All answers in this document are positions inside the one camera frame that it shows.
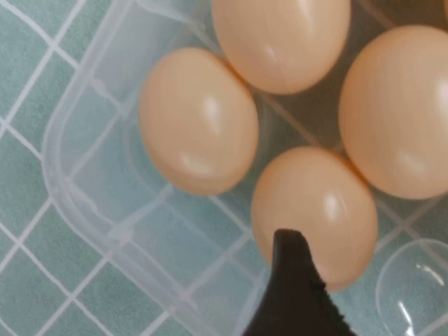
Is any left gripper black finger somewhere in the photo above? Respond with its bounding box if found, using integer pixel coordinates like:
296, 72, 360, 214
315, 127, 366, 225
241, 229, 354, 336

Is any beige plastic egg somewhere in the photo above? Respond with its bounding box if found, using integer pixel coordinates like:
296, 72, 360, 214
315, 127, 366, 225
211, 0, 352, 95
338, 24, 448, 200
251, 146, 379, 293
139, 47, 260, 197

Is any transparent plastic egg box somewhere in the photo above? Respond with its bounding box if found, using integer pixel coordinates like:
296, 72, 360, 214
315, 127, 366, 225
41, 0, 448, 336

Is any green checked tablecloth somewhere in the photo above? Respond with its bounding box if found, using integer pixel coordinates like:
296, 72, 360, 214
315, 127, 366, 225
0, 0, 448, 336

